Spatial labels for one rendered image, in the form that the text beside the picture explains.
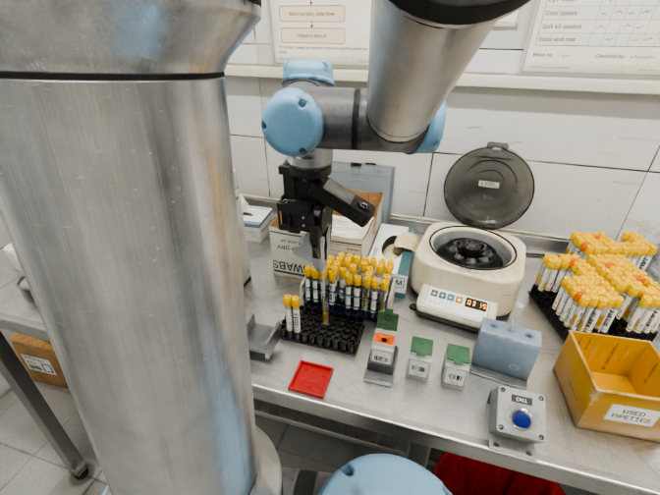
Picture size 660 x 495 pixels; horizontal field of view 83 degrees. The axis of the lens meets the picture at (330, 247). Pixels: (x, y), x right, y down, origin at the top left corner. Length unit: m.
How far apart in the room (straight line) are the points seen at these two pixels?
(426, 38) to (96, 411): 0.24
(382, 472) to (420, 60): 0.28
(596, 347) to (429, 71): 0.69
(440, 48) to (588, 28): 0.87
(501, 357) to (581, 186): 0.58
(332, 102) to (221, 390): 0.36
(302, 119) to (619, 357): 0.71
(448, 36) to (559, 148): 0.94
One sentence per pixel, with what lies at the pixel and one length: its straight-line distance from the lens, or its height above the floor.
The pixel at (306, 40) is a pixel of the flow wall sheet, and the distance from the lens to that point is 1.13.
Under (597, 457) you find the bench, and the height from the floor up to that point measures 0.88.
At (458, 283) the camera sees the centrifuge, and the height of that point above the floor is 0.96.
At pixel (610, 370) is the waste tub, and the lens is 0.91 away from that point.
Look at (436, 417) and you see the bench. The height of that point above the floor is 0.88.
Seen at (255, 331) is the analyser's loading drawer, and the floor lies 0.91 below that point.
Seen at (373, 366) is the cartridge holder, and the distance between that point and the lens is 0.74.
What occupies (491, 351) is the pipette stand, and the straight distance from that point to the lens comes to 0.78.
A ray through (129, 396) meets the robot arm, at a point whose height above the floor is 1.33.
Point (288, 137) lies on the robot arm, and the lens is 0.46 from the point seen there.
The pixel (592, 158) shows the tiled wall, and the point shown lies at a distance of 1.18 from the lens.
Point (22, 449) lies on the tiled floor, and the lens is 2.08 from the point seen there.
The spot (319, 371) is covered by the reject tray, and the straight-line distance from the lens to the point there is 0.76.
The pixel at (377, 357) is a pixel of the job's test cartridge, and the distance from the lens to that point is 0.73.
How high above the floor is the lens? 1.46
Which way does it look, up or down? 32 degrees down
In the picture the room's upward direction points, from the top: straight up
